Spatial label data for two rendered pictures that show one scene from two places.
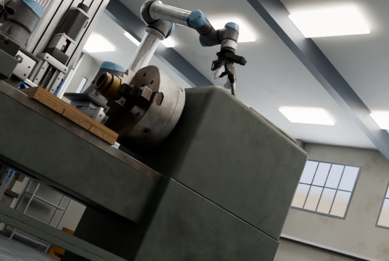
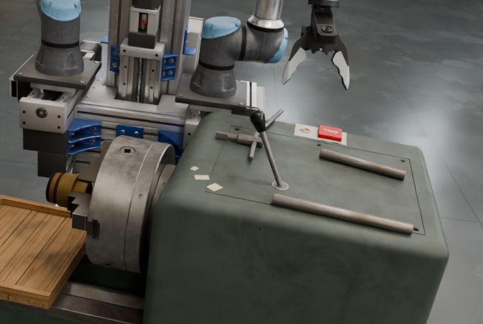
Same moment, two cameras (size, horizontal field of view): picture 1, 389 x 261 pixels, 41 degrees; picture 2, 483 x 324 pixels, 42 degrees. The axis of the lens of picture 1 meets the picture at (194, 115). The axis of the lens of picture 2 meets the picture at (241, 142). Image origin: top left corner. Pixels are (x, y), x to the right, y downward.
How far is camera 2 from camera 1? 1.84 m
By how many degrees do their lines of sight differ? 56
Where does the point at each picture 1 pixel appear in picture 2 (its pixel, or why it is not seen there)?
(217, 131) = (191, 269)
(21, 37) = (57, 62)
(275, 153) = (343, 274)
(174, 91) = (120, 207)
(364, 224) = not seen: outside the picture
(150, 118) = (96, 255)
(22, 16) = (47, 32)
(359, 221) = not seen: outside the picture
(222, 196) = not seen: outside the picture
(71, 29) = not seen: outside the picture
